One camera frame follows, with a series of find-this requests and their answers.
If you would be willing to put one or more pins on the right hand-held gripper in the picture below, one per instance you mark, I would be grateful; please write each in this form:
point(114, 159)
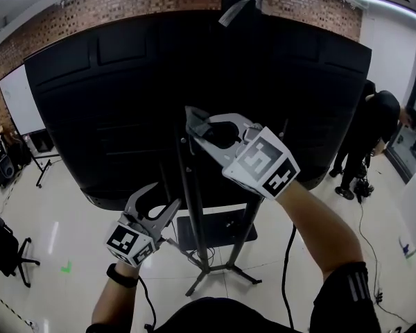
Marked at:
point(260, 161)

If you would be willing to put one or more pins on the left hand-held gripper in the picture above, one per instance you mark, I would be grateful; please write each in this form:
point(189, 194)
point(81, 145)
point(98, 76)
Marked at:
point(130, 243)

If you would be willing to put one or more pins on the grey cloth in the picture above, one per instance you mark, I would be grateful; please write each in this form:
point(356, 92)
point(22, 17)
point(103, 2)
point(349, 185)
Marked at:
point(194, 120)

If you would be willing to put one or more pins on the black TV stand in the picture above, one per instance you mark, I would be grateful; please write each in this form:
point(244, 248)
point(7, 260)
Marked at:
point(195, 203)

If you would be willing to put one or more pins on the person's left forearm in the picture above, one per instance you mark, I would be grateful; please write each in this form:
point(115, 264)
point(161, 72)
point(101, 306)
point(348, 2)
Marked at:
point(116, 304)

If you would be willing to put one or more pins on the person's right forearm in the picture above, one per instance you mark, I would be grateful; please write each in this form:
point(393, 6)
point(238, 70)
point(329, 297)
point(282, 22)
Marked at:
point(319, 227)

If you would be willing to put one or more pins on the white whiteboard on stand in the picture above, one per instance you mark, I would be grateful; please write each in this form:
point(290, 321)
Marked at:
point(19, 99)

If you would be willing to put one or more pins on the black wristband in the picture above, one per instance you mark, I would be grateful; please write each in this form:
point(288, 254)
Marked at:
point(119, 277)

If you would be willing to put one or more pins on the large black TV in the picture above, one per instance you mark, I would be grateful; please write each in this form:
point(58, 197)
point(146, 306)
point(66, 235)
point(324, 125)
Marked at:
point(125, 99)

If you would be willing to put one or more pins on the black box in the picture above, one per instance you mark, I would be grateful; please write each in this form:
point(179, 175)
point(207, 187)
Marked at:
point(43, 142)

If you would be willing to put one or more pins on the person's black shirt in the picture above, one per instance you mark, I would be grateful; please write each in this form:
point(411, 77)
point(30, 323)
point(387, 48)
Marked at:
point(229, 317)

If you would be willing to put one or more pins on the black equipment on floor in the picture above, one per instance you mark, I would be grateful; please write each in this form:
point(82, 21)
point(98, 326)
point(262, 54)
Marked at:
point(363, 186)

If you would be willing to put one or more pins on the black office chair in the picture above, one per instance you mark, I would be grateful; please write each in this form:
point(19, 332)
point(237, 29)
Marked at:
point(3, 252)

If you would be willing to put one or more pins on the long ceiling light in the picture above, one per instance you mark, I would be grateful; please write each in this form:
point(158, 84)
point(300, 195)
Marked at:
point(388, 5)

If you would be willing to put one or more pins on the small green blue object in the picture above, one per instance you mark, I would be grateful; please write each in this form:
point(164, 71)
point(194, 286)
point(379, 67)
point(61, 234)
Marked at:
point(408, 249)

